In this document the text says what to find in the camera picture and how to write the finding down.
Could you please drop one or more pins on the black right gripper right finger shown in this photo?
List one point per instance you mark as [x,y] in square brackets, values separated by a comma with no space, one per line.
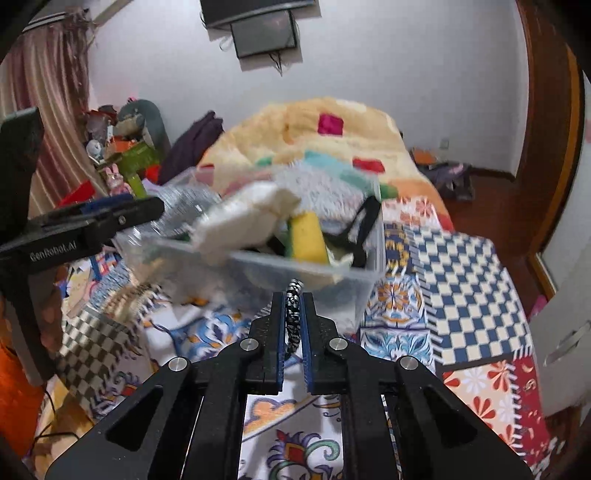
[399,421]

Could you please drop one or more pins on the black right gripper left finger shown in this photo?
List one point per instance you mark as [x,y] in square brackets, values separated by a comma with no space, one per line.
[186,420]

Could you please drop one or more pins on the clear plastic storage box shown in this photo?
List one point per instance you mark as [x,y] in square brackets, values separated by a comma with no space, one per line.
[247,278]

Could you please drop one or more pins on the operator hand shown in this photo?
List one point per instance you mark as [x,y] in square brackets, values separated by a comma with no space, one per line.
[51,321]

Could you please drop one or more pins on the red box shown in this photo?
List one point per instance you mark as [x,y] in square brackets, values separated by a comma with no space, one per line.
[84,192]

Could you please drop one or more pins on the pink rabbit toy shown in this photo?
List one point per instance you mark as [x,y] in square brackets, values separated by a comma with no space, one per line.
[115,181]

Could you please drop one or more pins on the green cardboard box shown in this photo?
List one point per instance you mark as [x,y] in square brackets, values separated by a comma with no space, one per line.
[132,164]

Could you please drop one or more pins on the patchwork bed sheet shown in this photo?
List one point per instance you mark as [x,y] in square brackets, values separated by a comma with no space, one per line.
[295,434]

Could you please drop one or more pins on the grey plush toy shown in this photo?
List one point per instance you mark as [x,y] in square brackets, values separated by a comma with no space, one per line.
[141,120]

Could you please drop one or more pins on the striped brown curtain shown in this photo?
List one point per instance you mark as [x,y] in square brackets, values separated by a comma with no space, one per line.
[47,68]

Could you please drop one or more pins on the dark purple garment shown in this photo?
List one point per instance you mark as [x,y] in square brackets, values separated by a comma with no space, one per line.
[190,147]

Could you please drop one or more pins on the yellow green sponge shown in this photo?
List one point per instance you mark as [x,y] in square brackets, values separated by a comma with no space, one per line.
[305,242]

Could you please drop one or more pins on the brown wooden door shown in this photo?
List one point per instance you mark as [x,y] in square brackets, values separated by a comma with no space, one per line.
[553,135]

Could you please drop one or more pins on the colourful plush blanket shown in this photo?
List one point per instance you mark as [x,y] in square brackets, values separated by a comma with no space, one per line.
[353,133]

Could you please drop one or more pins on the black strap item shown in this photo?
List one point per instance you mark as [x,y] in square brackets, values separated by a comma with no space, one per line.
[352,239]

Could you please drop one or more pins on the wall mounted television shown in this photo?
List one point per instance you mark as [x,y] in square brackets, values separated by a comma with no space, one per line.
[220,12]

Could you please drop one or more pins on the small dark wall monitor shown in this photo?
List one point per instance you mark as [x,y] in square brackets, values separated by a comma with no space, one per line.
[264,34]

